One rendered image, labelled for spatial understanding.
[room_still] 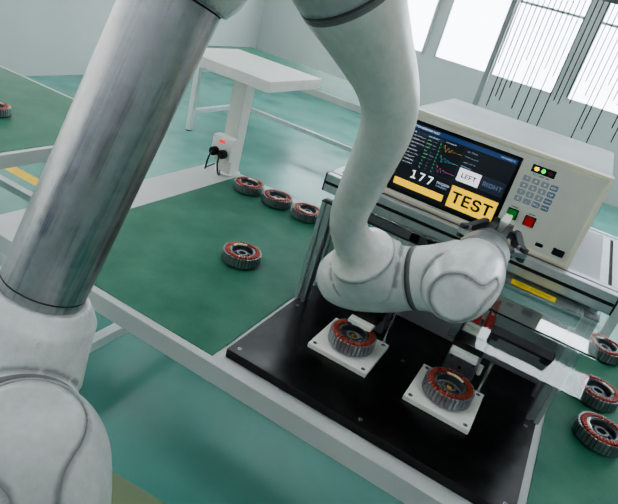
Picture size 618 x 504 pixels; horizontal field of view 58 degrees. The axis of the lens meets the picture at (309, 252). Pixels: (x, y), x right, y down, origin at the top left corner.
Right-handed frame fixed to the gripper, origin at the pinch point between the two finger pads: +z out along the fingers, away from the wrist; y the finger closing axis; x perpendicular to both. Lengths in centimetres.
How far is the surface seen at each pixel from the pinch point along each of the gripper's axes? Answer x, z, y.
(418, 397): -39.9, -9.1, -1.0
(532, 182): 7.8, 9.4, 1.2
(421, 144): 7.0, 9.4, -23.5
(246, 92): -10, 65, -105
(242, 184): -39, 54, -93
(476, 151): 9.7, 9.4, -11.7
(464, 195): 0.0, 9.4, -10.6
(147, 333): -46, -29, -59
